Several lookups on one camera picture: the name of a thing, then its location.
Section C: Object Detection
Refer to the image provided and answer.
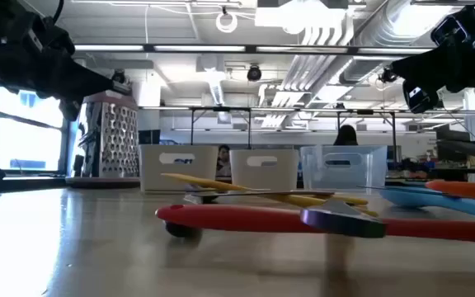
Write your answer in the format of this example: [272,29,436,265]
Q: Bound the blue silicone spoon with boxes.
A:
[379,186,475,221]

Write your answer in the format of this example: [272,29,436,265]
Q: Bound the black monitor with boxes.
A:
[435,125,472,144]

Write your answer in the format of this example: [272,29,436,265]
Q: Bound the black hanging camera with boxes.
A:
[377,65,399,85]
[111,68,128,85]

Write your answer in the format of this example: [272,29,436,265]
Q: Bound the silver ventilation duct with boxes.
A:
[338,0,453,86]

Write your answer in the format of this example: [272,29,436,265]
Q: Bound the black background table frame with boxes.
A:
[190,106,398,149]

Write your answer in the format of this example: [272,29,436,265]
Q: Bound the steel box grater pink top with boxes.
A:
[66,90,142,190]

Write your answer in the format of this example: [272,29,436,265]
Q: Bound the clear plastic bin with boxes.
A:
[300,144,388,191]

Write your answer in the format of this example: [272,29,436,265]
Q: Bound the black rectangular box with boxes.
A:
[138,130,161,145]

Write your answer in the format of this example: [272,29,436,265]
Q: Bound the opaque white plastic bin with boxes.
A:
[228,148,300,192]

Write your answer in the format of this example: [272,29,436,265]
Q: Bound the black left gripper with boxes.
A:
[0,39,134,123]

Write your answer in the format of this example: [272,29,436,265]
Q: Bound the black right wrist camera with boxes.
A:
[430,15,470,47]

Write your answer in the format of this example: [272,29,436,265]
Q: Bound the black aluminium table frame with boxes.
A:
[0,176,68,195]

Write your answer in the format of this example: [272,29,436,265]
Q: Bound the black dome camera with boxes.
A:
[246,64,263,83]

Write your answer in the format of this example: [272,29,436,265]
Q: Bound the black slotted spoon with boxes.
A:
[164,191,222,239]

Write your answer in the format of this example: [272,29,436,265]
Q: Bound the orange silicone spatula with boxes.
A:
[425,179,475,204]

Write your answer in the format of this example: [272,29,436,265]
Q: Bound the black light bar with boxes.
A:
[72,43,436,58]

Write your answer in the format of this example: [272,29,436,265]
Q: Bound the translucent white plastic bin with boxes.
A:
[139,144,219,193]

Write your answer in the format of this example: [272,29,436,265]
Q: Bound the red silicone spatula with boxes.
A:
[155,204,475,246]

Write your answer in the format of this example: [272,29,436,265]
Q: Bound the white cable coil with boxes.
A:
[215,11,239,35]

